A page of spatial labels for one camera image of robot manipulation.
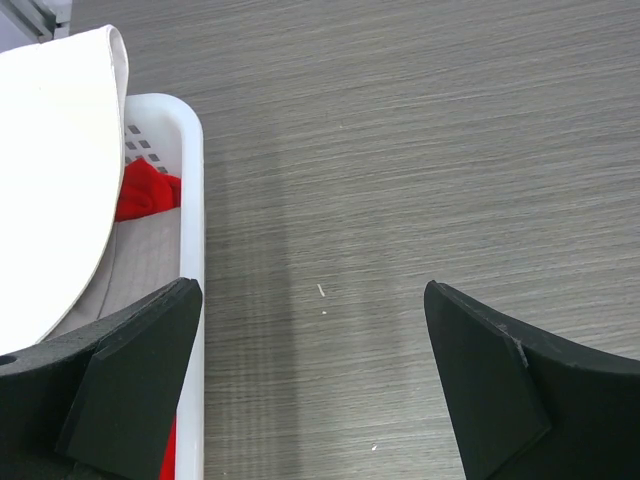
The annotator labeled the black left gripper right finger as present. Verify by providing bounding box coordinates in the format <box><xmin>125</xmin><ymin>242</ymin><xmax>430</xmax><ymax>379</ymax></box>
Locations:
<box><xmin>424</xmin><ymin>281</ymin><xmax>551</xmax><ymax>479</ymax></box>

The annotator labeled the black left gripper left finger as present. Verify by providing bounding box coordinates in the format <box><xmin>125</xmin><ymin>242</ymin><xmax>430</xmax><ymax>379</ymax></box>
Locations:
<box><xmin>55</xmin><ymin>278</ymin><xmax>202</xmax><ymax>479</ymax></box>

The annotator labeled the white plastic laundry basket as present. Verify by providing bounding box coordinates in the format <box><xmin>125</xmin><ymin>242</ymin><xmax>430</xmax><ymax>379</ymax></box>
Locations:
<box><xmin>125</xmin><ymin>93</ymin><xmax>206</xmax><ymax>479</ymax></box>

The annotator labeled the red t shirt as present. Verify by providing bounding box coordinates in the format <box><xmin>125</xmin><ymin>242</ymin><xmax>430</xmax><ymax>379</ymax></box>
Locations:
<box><xmin>115</xmin><ymin>158</ymin><xmax>182</xmax><ymax>222</ymax></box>

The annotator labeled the white t shirt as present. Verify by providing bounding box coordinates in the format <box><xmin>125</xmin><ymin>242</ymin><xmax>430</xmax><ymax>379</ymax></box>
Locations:
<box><xmin>1</xmin><ymin>25</ymin><xmax>129</xmax><ymax>354</ymax></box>

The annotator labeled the aluminium frame post left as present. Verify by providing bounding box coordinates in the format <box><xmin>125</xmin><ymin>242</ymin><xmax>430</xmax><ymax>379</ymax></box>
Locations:
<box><xmin>1</xmin><ymin>0</ymin><xmax>73</xmax><ymax>43</ymax></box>

